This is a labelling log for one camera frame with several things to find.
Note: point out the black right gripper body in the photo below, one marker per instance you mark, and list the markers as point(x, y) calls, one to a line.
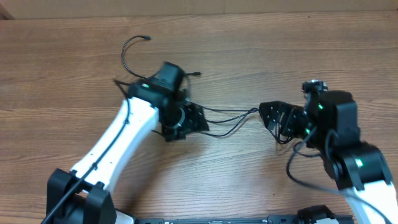
point(295, 126)

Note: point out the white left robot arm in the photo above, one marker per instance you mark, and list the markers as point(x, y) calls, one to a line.
point(84, 193)

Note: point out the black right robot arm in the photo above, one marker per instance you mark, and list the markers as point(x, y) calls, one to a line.
point(359, 169)

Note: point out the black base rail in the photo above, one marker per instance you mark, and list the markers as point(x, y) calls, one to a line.
point(315, 214)

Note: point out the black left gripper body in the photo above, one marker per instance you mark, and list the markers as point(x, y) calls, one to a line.
point(183, 121)

